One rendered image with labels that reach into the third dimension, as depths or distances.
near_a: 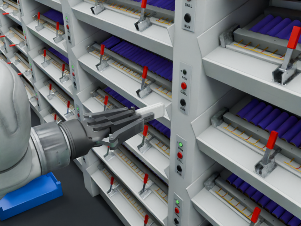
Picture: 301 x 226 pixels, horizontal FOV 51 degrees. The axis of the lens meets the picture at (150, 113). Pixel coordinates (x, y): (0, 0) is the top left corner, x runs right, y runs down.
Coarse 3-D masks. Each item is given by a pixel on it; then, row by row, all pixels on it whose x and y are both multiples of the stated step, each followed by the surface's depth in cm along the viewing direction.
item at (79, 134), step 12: (72, 120) 61; (84, 120) 66; (72, 132) 58; (84, 132) 59; (96, 132) 62; (108, 132) 63; (72, 144) 58; (84, 144) 59; (96, 144) 61; (72, 156) 59
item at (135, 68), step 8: (96, 48) 123; (104, 48) 120; (112, 56) 114; (120, 56) 111; (120, 64) 112; (128, 64) 106; (136, 64) 104; (128, 72) 105; (136, 72) 104; (152, 80) 97; (160, 80) 93; (168, 88) 91
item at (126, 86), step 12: (96, 36) 127; (108, 36) 130; (72, 48) 123; (84, 48) 126; (84, 60) 123; (96, 60) 120; (96, 72) 114; (108, 72) 111; (120, 72) 108; (132, 72) 106; (108, 84) 111; (120, 84) 103; (132, 84) 101; (156, 84) 97; (132, 96) 97; (156, 96) 92; (168, 96) 90; (168, 108) 80; (168, 120) 84
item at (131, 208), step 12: (96, 168) 155; (108, 168) 151; (96, 180) 151; (108, 180) 148; (108, 192) 142; (120, 192) 140; (120, 204) 136; (132, 204) 134; (132, 216) 130; (144, 216) 128
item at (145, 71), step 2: (144, 66) 91; (146, 66) 91; (144, 68) 91; (146, 68) 91; (144, 70) 91; (146, 70) 91; (144, 72) 91; (146, 72) 91; (142, 74) 92; (144, 74) 91; (146, 74) 92; (142, 76) 92; (144, 76) 92; (142, 78) 93; (144, 78) 92; (142, 80) 93; (144, 80) 92; (142, 82) 93; (144, 82) 92; (142, 84) 93; (142, 86) 93; (142, 88) 93; (144, 88) 94
